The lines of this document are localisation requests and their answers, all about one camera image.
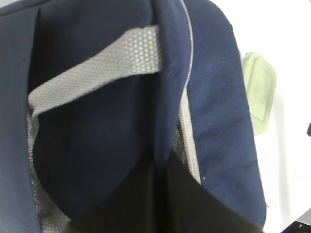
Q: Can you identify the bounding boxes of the navy blue lunch bag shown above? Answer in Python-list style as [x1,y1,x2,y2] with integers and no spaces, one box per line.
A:
[0,0,266,233]

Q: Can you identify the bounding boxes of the green lid glass container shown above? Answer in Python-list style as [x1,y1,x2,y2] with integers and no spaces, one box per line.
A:
[242,52,276,135]

